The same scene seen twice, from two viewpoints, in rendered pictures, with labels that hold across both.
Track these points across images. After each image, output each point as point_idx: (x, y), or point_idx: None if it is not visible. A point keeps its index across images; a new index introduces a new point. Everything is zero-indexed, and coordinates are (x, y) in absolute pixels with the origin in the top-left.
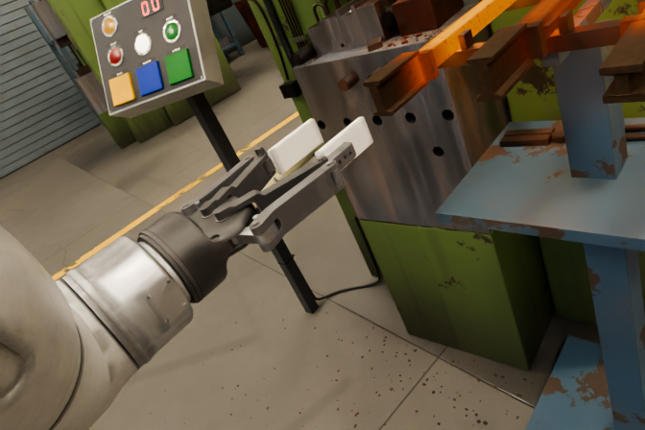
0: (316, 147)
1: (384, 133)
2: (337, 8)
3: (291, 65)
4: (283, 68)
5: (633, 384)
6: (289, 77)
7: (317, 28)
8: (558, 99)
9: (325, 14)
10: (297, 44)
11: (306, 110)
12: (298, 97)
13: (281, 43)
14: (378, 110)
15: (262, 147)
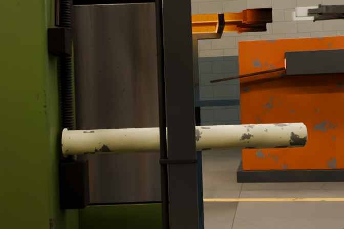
0: (299, 17)
1: None
2: None
3: (69, 7)
4: (59, 5)
5: None
6: (50, 24)
7: None
8: (198, 62)
9: None
10: None
11: (54, 89)
12: (52, 62)
13: None
14: (272, 19)
15: (318, 4)
